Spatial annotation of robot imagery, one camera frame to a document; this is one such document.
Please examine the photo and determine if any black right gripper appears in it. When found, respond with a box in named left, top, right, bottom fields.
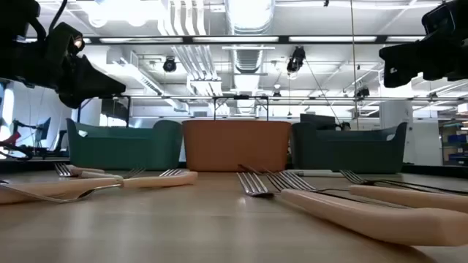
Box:
left=379, top=33, right=458, bottom=88

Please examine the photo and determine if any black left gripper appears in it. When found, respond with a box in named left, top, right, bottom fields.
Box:
left=21, top=36, right=127, bottom=109

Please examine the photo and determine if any orange-handled silver fork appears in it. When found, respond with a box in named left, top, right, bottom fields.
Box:
left=0, top=170, right=199, bottom=204
left=0, top=168, right=183, bottom=205
left=279, top=170, right=468, bottom=214
left=235, top=171, right=468, bottom=247

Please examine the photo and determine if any monitor on arm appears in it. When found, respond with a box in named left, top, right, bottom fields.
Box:
left=34, top=116, right=53, bottom=144

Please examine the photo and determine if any thin vertical pole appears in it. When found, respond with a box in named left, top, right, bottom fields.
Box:
left=350, top=0, right=360, bottom=121

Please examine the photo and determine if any white cabinet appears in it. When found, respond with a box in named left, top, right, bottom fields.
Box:
left=379, top=99, right=415, bottom=164

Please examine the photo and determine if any green plastic bin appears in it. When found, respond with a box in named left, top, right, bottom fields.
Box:
left=65, top=117, right=184, bottom=172

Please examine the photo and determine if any red slanted object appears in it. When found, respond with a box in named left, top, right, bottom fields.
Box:
left=0, top=130, right=23, bottom=148

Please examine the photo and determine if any black monitor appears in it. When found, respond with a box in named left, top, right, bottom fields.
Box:
left=299, top=113, right=336, bottom=132

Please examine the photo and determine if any shelf with blue bins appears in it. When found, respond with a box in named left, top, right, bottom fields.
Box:
left=439, top=121, right=468, bottom=166

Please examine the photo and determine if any teal plastic bin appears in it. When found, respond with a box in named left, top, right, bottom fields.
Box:
left=290, top=121, right=408, bottom=175

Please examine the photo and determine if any orange plastic bin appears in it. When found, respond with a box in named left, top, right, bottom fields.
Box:
left=181, top=119, right=293, bottom=173

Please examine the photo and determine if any black overhead frame beam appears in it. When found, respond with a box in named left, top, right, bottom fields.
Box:
left=82, top=34, right=427, bottom=46

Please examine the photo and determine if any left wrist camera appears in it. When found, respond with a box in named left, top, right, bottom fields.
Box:
left=45, top=21, right=86, bottom=56

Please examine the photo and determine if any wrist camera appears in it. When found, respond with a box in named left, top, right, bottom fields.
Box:
left=421, top=1, right=458, bottom=37
left=45, top=21, right=86, bottom=56

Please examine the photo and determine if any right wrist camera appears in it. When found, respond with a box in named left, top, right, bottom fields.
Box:
left=421, top=1, right=458, bottom=37

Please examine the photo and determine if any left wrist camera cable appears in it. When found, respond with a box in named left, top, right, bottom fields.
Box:
left=47, top=0, right=69, bottom=34

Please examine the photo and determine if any black aluminium table frame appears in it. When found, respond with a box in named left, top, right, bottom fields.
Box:
left=0, top=159, right=468, bottom=179

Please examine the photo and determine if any silver ceiling duct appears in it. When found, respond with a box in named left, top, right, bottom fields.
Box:
left=223, top=0, right=276, bottom=74

